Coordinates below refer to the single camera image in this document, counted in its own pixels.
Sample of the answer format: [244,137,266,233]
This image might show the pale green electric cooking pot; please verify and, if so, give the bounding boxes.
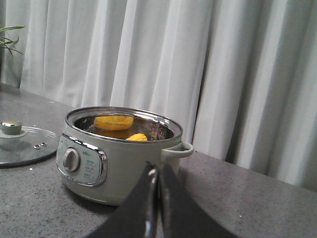
[56,107,194,206]

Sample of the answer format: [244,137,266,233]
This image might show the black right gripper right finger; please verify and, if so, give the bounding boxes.
[158,164,237,238]

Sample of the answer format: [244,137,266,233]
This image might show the white pleated curtain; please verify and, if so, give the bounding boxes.
[0,0,317,191]

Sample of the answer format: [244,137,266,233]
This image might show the green plant leaves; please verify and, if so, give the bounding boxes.
[0,25,25,57]

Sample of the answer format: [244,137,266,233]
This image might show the glass pot lid with knob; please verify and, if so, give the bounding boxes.
[0,119,59,168]

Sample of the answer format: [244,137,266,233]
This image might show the yellow corn cob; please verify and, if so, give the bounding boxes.
[126,133,148,141]

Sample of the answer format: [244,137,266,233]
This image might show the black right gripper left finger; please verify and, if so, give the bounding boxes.
[86,162,157,238]

